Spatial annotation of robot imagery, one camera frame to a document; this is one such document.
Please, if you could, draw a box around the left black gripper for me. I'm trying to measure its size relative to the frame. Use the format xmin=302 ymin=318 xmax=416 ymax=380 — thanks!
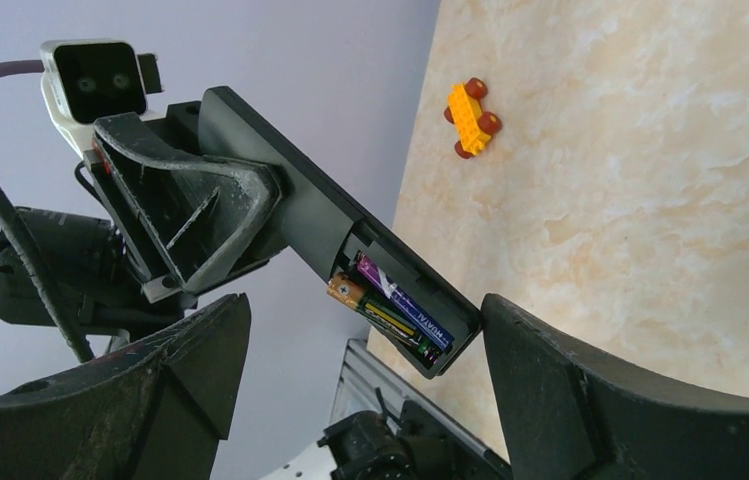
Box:
xmin=86 ymin=113 xmax=283 ymax=303

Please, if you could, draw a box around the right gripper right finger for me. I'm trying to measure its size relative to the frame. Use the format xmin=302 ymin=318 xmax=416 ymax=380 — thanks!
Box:
xmin=481 ymin=294 xmax=749 ymax=479

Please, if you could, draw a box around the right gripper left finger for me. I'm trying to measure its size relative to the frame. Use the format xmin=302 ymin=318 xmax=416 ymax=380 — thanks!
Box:
xmin=0 ymin=294 xmax=251 ymax=479

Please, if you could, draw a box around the green gold battery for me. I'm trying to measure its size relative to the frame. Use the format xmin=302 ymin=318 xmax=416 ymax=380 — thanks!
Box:
xmin=327 ymin=273 xmax=442 ymax=367

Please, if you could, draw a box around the purple blue battery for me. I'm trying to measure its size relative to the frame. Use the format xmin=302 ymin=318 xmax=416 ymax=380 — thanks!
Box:
xmin=356 ymin=253 xmax=454 ymax=352

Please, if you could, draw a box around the orange red small block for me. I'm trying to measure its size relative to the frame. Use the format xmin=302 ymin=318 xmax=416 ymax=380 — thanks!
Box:
xmin=443 ymin=77 xmax=502 ymax=159

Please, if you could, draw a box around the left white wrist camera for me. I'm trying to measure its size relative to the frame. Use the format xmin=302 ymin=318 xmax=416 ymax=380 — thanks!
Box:
xmin=40 ymin=38 xmax=164 ymax=156

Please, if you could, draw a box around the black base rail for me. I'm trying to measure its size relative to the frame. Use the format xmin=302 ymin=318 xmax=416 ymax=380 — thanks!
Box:
xmin=317 ymin=387 xmax=513 ymax=480

